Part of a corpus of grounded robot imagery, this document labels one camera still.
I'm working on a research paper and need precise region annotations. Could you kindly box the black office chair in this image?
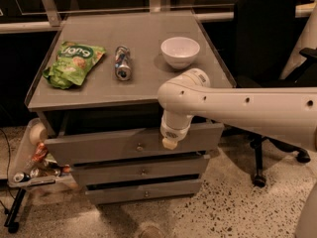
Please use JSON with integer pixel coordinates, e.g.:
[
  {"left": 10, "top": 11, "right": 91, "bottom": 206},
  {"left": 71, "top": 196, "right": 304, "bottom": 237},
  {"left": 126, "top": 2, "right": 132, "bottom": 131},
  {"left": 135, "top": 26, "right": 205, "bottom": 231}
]
[{"left": 232, "top": 0, "right": 316, "bottom": 187}]

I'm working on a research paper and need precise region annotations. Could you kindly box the green snack bag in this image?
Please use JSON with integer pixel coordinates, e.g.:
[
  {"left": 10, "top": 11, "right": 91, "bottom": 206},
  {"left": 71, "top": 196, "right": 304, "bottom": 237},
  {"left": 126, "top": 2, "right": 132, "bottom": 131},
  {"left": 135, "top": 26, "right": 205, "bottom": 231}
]
[{"left": 42, "top": 42, "right": 106, "bottom": 89}]

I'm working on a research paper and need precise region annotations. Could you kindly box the grey top drawer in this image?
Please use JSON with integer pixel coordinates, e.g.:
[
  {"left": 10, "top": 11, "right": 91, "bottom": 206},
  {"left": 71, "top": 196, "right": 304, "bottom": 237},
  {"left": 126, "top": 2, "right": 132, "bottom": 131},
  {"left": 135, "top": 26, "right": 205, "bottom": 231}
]
[{"left": 46, "top": 123, "right": 224, "bottom": 166}]

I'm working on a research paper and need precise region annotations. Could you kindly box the grey drawer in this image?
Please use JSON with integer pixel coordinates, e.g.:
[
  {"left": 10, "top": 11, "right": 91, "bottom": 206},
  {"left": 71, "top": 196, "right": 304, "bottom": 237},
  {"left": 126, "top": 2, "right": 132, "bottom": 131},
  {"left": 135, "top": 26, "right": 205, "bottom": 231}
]
[
  {"left": 46, "top": 123, "right": 224, "bottom": 166},
  {"left": 85, "top": 178, "right": 202, "bottom": 204},
  {"left": 71, "top": 155, "right": 210, "bottom": 185}
]

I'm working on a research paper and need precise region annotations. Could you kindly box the white ceramic bowl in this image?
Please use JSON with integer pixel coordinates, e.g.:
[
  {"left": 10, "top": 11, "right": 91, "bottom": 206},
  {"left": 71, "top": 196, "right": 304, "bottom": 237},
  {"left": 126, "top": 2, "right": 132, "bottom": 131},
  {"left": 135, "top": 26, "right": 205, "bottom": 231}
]
[{"left": 160, "top": 37, "right": 200, "bottom": 69}]

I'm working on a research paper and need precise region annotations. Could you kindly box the grey middle drawer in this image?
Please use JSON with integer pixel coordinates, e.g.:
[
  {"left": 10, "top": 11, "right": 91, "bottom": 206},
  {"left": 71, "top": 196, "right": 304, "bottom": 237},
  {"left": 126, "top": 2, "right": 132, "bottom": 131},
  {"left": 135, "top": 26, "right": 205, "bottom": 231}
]
[{"left": 71, "top": 155, "right": 210, "bottom": 185}]

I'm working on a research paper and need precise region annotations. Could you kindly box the metal top drawer knob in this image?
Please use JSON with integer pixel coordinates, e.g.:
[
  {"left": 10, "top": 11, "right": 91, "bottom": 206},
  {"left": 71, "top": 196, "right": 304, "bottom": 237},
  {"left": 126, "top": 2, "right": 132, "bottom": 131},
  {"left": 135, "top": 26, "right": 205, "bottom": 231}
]
[{"left": 136, "top": 143, "right": 144, "bottom": 152}]

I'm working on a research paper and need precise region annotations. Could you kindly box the grey wooden drawer cabinet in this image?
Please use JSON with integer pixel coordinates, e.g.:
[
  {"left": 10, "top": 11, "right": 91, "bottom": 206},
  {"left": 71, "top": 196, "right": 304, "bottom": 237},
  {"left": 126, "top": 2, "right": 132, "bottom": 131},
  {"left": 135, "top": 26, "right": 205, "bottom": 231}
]
[{"left": 26, "top": 11, "right": 231, "bottom": 191}]

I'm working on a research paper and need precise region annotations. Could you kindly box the red orange can in bin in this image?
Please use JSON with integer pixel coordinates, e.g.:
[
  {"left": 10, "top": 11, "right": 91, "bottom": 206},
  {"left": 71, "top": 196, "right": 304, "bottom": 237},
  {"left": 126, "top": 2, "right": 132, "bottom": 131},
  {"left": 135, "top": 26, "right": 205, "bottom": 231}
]
[{"left": 32, "top": 142, "right": 49, "bottom": 163}]

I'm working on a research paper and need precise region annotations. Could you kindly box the clear plastic side bin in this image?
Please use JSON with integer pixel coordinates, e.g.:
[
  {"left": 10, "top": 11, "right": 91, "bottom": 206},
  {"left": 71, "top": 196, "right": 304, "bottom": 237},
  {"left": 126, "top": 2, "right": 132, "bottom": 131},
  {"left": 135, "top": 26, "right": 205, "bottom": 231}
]
[{"left": 8, "top": 118, "right": 77, "bottom": 191}]

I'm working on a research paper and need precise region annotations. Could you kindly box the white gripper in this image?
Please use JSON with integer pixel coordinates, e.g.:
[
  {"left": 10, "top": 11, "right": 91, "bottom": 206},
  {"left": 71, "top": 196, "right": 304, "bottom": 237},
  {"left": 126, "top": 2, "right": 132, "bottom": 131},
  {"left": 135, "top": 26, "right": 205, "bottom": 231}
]
[{"left": 160, "top": 120, "right": 190, "bottom": 150}]

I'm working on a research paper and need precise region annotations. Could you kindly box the white round object in bin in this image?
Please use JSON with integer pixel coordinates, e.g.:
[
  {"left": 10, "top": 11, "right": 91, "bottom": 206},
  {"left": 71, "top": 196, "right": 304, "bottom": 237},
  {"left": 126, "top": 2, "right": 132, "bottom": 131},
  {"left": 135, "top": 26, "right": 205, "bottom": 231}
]
[{"left": 29, "top": 123, "right": 48, "bottom": 145}]

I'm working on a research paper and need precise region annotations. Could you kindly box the silver can in bin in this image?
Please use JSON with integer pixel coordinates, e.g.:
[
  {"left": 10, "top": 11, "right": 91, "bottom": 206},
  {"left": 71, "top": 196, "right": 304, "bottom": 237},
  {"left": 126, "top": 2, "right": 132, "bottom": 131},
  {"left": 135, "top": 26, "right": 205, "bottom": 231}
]
[{"left": 30, "top": 168, "right": 60, "bottom": 179}]

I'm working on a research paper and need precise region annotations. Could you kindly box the grey bottom drawer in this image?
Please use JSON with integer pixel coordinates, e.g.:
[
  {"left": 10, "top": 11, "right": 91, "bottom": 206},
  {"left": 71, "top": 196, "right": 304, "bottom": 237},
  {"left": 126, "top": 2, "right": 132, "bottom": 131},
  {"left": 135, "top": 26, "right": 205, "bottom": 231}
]
[{"left": 85, "top": 178, "right": 202, "bottom": 204}]

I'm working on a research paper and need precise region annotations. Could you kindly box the dark can in bin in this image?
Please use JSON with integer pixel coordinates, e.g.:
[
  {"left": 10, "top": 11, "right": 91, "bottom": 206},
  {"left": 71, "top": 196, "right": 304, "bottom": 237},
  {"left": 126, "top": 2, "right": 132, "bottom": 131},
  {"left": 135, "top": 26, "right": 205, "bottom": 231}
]
[{"left": 13, "top": 172, "right": 31, "bottom": 183}]

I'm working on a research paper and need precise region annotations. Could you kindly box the black cable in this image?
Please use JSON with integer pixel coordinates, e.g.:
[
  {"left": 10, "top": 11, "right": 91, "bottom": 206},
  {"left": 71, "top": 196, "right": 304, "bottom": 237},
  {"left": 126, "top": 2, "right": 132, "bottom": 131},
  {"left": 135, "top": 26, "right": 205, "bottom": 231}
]
[{"left": 0, "top": 128, "right": 17, "bottom": 216}]

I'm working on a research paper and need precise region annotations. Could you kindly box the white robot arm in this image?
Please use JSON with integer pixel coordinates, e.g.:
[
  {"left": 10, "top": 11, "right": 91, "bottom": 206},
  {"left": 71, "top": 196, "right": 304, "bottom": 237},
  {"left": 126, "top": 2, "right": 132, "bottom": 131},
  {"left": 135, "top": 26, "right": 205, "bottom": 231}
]
[{"left": 158, "top": 69, "right": 316, "bottom": 238}]

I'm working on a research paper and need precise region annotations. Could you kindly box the metal railing with brackets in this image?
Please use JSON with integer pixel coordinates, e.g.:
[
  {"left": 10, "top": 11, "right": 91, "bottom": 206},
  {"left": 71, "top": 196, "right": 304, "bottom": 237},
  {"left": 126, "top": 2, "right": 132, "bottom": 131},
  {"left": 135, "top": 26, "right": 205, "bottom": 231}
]
[{"left": 0, "top": 0, "right": 316, "bottom": 34}]

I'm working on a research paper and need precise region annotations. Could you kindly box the black stand leg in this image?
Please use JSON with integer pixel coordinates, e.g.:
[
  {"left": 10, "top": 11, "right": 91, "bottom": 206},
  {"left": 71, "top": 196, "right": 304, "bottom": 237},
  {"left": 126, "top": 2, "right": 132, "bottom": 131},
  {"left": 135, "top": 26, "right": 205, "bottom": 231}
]
[{"left": 4, "top": 188, "right": 26, "bottom": 234}]

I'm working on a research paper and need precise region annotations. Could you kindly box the crushed soda can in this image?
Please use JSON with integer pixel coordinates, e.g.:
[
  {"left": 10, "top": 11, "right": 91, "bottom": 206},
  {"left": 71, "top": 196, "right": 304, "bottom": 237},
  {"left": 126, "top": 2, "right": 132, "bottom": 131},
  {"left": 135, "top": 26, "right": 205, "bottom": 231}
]
[{"left": 115, "top": 46, "right": 132, "bottom": 81}]

